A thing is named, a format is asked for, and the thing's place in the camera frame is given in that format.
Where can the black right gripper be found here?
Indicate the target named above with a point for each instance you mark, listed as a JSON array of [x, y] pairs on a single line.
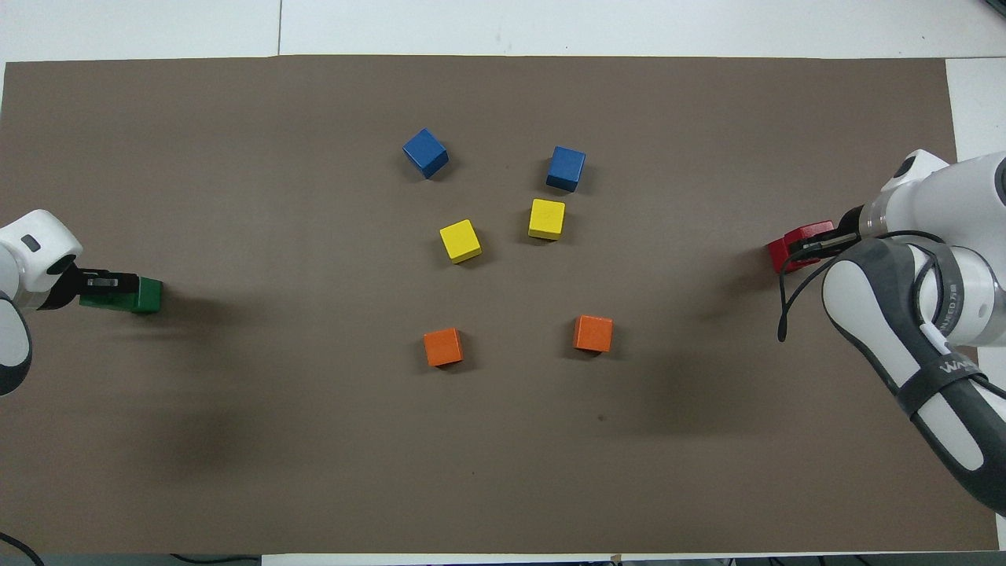
[[853, 222]]

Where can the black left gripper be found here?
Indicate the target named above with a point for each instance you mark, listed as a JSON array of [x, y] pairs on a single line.
[[69, 289]]

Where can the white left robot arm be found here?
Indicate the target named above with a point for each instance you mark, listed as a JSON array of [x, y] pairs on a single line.
[[31, 251]]

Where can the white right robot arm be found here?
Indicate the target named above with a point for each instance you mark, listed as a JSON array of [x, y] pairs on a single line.
[[959, 196]]

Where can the orange wooden cube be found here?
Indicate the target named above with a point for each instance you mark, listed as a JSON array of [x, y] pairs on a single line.
[[592, 333], [442, 347]]

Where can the blue wooden cube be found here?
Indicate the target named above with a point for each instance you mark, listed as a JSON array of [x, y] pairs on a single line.
[[425, 152], [566, 168]]

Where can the yellow wooden cube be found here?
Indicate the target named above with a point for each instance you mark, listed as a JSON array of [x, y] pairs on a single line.
[[546, 218], [460, 240]]

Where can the brown table mat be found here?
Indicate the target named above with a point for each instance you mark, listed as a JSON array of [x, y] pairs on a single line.
[[503, 456]]

